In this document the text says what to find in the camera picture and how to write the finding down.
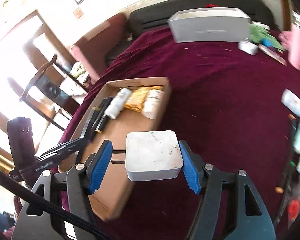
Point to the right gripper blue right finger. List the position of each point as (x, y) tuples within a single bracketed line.
[(192, 167)]

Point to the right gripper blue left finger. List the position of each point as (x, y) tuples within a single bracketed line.
[(98, 166)]

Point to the white square power adapter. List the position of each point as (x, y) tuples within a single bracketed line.
[(152, 155)]

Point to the white lotion bottle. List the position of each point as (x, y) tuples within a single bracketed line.
[(291, 101)]

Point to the black marker pen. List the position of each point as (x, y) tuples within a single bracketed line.
[(104, 105)]

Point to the maroon bed blanket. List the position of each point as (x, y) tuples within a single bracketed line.
[(225, 103)]

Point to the white jar in box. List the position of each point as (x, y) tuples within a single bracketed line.
[(152, 103)]

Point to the white bottle in box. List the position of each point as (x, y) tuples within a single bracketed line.
[(117, 104)]

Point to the dark wooden chair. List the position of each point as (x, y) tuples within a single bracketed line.
[(52, 91)]

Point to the brown cardboard box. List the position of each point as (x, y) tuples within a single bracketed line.
[(110, 199)]

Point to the yellow snack packet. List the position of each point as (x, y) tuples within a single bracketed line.
[(137, 98)]

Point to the small white usb charger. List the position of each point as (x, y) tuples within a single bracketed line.
[(248, 47)]

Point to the pink flat tube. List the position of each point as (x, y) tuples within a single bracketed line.
[(272, 54)]

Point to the grey rectangular box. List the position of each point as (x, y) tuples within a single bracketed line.
[(217, 24)]

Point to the blue small object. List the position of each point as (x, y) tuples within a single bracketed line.
[(266, 42)]

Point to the green cloth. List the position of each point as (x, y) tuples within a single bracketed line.
[(258, 33)]

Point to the pink thermos bottle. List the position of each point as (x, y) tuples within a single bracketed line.
[(294, 49)]

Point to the pink cloth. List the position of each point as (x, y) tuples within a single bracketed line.
[(285, 38)]

